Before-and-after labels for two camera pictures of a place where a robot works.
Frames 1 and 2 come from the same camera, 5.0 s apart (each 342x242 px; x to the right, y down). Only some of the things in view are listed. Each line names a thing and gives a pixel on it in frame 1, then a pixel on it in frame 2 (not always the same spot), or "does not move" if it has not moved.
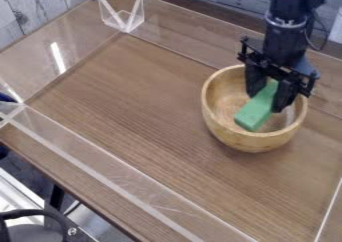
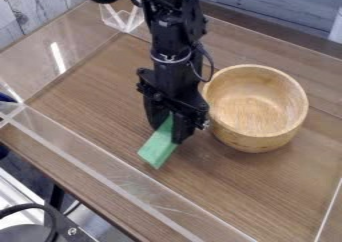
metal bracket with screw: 72,233 does not move
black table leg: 58,198 does not move
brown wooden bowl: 225,94 does not move
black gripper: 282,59 → 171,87
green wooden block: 255,115 → 161,145
